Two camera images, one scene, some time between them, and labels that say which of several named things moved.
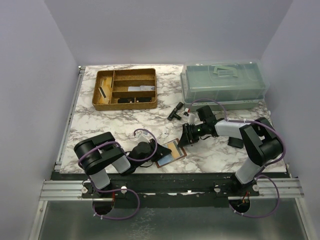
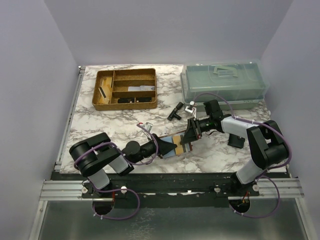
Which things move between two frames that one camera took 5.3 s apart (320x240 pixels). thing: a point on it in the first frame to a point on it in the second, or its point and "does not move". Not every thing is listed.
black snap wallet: (236, 142) does not move
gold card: (106, 84) does not move
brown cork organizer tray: (125, 89) does not move
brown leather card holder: (177, 152) to (176, 138)
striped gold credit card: (102, 92) does not move
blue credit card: (165, 160) to (169, 139)
